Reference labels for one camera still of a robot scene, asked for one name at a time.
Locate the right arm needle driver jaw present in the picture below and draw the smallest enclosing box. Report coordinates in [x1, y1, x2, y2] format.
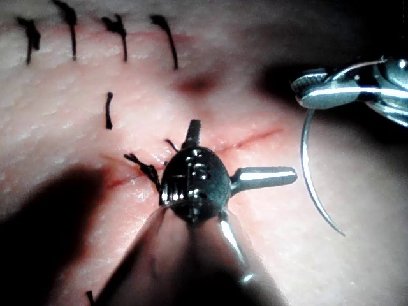
[291, 71, 335, 94]
[296, 86, 363, 110]

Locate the left arm needle driver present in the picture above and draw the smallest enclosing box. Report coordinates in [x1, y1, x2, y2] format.
[159, 145, 233, 224]

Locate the left arm needle driver jaw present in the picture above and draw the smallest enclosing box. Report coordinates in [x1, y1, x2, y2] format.
[229, 166, 298, 196]
[180, 119, 202, 151]

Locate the curved steel needle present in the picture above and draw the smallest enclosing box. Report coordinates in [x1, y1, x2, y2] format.
[300, 107, 346, 237]

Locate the black stitching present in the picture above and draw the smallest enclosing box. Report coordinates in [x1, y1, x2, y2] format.
[123, 138, 180, 194]
[15, 0, 179, 71]

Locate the short black thread piece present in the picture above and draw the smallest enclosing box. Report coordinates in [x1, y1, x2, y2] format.
[104, 91, 115, 131]

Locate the tissue pad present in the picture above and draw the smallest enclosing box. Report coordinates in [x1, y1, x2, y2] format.
[0, 0, 408, 306]

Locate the right arm needle driver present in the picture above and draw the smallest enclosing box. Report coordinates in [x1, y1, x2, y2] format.
[330, 55, 408, 128]

